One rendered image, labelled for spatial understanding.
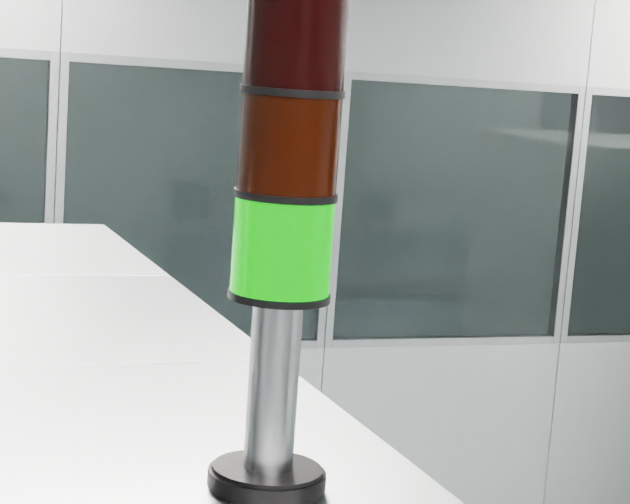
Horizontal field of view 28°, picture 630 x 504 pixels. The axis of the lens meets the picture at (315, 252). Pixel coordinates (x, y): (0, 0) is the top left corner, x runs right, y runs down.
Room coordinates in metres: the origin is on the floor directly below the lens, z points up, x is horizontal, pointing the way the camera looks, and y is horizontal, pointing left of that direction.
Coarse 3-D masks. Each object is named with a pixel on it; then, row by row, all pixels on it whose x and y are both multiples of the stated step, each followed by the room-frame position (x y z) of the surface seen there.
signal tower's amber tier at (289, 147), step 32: (256, 96) 0.59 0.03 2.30; (256, 128) 0.59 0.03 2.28; (288, 128) 0.58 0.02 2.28; (320, 128) 0.59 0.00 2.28; (256, 160) 0.59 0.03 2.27; (288, 160) 0.58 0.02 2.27; (320, 160) 0.59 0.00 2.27; (256, 192) 0.59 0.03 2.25; (288, 192) 0.58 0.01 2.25; (320, 192) 0.59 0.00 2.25
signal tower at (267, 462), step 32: (288, 96) 0.58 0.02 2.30; (320, 96) 0.59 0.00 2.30; (256, 320) 0.60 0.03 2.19; (288, 320) 0.60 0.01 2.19; (256, 352) 0.60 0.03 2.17; (288, 352) 0.60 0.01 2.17; (256, 384) 0.60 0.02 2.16; (288, 384) 0.60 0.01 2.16; (256, 416) 0.60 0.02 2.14; (288, 416) 0.60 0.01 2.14; (256, 448) 0.60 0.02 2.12; (288, 448) 0.60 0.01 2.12; (224, 480) 0.59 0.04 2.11; (256, 480) 0.58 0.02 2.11; (288, 480) 0.59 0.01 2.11; (320, 480) 0.60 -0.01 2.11
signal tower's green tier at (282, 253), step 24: (240, 216) 0.59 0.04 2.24; (264, 216) 0.58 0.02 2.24; (288, 216) 0.58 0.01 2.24; (312, 216) 0.59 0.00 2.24; (240, 240) 0.59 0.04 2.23; (264, 240) 0.58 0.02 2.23; (288, 240) 0.58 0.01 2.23; (312, 240) 0.59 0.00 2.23; (240, 264) 0.59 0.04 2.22; (264, 264) 0.58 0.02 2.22; (288, 264) 0.58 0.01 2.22; (312, 264) 0.59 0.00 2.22; (240, 288) 0.59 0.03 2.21; (264, 288) 0.58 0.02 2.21; (288, 288) 0.58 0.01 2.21; (312, 288) 0.59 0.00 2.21
